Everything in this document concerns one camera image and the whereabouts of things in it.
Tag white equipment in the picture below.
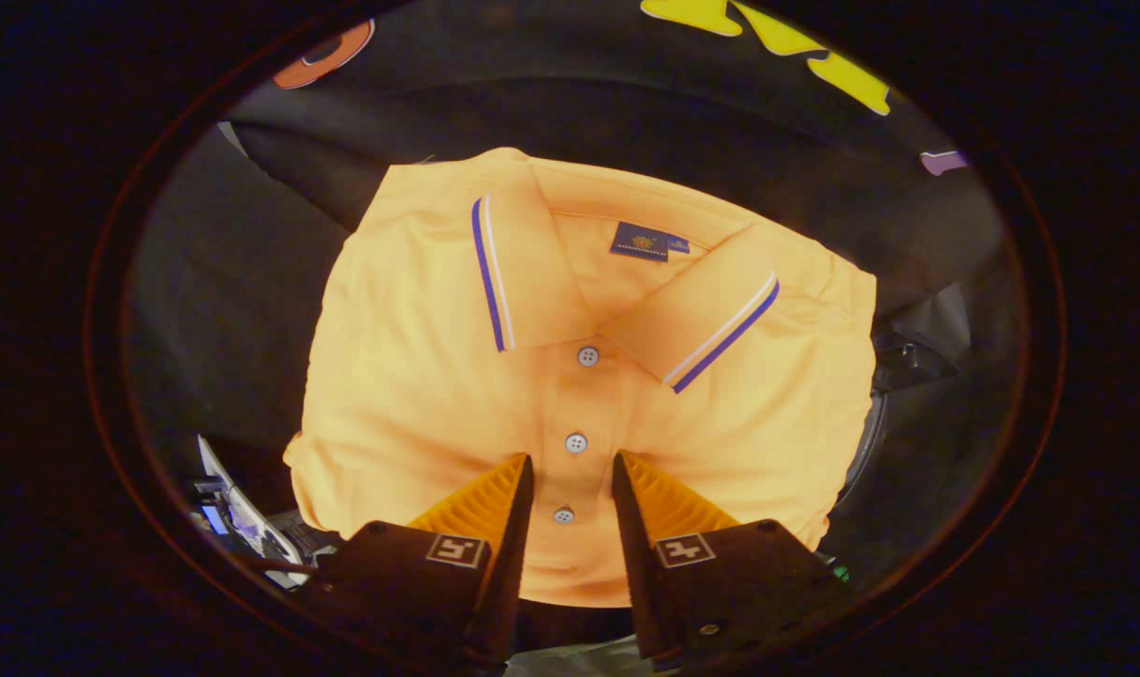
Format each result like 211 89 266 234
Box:
192 433 309 590

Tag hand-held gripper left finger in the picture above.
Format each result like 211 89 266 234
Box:
293 453 536 672

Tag grey washing machine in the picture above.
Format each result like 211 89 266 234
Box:
829 282 974 527

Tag black cable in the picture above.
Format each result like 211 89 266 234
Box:
239 553 331 576

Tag orange polo shirt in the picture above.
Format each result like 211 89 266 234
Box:
283 148 879 608

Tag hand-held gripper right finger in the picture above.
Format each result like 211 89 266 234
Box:
611 450 850 672

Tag black backdrop cloth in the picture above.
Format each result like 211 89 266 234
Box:
123 0 1032 584

